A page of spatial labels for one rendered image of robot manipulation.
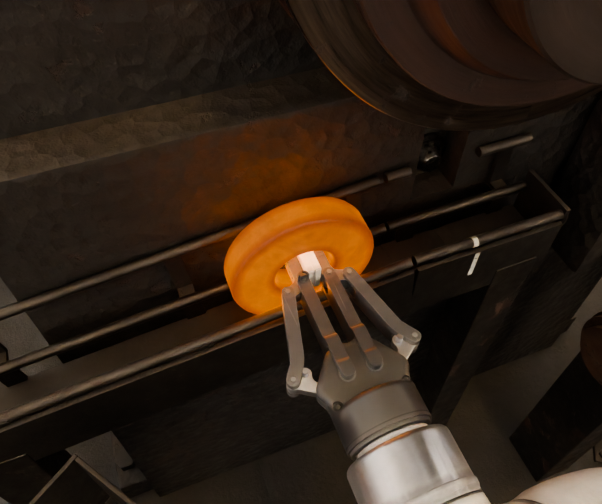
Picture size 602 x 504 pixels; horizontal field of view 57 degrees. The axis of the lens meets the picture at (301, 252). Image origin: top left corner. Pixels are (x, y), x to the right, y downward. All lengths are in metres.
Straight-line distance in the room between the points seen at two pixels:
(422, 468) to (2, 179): 0.40
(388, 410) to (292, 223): 0.18
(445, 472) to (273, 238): 0.24
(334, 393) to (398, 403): 0.06
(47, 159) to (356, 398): 0.32
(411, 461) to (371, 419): 0.04
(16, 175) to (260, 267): 0.22
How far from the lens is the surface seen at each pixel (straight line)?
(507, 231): 0.67
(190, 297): 0.62
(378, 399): 0.44
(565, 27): 0.35
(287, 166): 0.56
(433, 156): 0.68
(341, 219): 0.51
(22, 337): 1.53
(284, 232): 0.50
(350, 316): 0.50
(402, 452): 0.43
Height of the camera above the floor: 1.19
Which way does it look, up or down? 51 degrees down
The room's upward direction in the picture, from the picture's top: straight up
